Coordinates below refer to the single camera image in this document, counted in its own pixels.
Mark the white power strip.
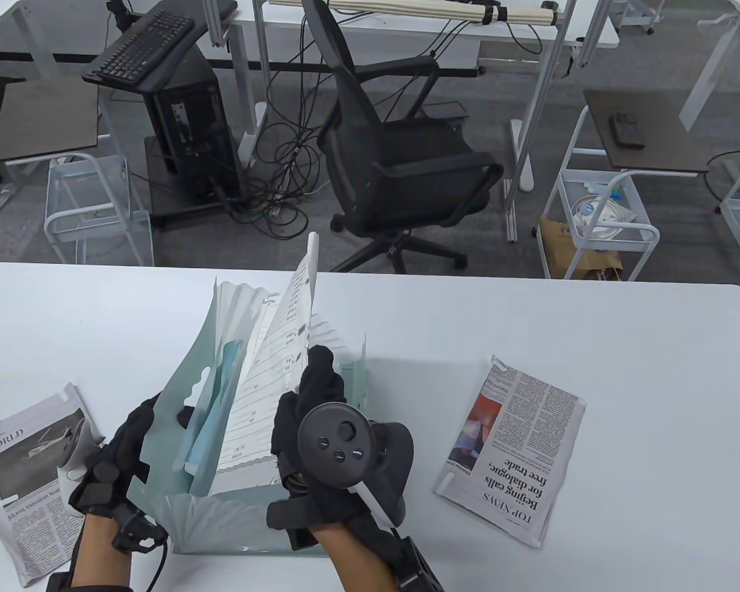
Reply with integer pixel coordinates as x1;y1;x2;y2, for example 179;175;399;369
239;102;267;167

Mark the dark brown board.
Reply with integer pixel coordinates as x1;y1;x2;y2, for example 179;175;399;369
583;89;711;173
0;77;99;162

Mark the light green accordion folder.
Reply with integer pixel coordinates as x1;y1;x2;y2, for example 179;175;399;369
123;277;368;559

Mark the person's right hand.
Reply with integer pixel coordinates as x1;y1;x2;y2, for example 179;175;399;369
266;345;415;553

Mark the person's left forearm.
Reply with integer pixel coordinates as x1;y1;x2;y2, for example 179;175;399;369
71;509;133;583

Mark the newspaper with airplane photo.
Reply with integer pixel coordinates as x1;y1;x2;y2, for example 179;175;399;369
0;382;109;588

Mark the person's right forearm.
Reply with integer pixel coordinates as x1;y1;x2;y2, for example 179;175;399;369
318;518;401;592

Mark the black computer stand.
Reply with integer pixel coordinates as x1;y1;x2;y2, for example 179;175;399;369
81;43;250;232

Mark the white printed form document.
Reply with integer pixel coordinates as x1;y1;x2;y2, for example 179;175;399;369
210;231;321;497

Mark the small black device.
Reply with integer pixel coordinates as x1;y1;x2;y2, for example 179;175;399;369
609;113;646;149

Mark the white desk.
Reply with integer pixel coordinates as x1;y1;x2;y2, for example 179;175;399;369
228;0;620;242
0;0;56;81

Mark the newspaper with red photo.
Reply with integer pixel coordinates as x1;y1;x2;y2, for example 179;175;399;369
433;355;586;548

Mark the black office chair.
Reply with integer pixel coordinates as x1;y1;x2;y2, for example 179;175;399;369
301;0;505;274

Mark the tangle of black cables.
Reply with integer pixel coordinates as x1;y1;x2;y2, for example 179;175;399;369
222;18;346;241

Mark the person's left hand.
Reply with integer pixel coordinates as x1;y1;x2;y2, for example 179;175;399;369
67;390;167;516

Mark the coiled white cable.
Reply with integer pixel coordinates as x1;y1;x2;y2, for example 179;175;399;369
570;194;639;241

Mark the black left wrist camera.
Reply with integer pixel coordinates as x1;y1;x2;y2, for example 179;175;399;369
108;499;161;553

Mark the light blue paper sheet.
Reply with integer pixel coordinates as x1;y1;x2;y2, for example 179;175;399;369
182;340;244;475

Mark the black keyboard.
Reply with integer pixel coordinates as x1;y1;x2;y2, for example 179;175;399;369
81;11;196;86

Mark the black computer tower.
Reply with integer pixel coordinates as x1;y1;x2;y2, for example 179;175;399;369
137;46;244;207

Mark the brown paper bag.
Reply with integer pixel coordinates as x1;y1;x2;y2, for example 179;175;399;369
540;215;625;281

